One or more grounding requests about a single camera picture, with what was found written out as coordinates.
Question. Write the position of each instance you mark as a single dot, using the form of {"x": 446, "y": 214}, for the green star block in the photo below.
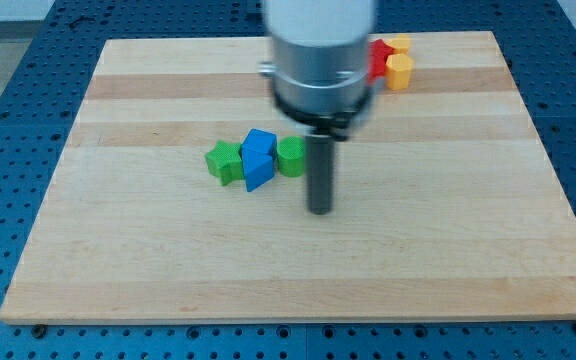
{"x": 224, "y": 162}

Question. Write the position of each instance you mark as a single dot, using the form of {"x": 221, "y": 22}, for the green cylinder block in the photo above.
{"x": 291, "y": 156}

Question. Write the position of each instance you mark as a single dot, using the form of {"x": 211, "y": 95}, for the blue cube block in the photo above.
{"x": 260, "y": 141}

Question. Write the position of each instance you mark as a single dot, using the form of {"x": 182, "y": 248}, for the yellow hexagon block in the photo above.
{"x": 398, "y": 71}

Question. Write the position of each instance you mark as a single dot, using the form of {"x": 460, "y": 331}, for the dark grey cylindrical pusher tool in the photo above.
{"x": 319, "y": 161}

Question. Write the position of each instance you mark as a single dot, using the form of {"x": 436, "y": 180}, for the blue triangular block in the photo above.
{"x": 258, "y": 168}

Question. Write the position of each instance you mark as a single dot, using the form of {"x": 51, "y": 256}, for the red star block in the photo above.
{"x": 379, "y": 52}

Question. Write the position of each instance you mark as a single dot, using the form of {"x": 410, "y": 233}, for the light wooden board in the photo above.
{"x": 446, "y": 208}

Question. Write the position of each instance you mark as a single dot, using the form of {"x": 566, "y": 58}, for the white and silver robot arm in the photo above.
{"x": 319, "y": 64}

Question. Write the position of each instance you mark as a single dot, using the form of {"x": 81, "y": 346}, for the yellow heart block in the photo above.
{"x": 400, "y": 43}

